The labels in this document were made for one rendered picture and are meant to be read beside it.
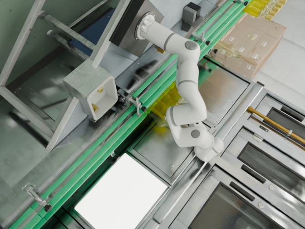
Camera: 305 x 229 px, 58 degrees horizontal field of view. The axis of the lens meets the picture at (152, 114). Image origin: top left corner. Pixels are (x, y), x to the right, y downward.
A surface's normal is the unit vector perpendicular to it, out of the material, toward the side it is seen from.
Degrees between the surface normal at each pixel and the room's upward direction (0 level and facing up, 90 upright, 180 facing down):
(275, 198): 90
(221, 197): 90
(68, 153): 90
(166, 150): 90
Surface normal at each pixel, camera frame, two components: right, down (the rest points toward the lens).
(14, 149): 0.00, -0.50
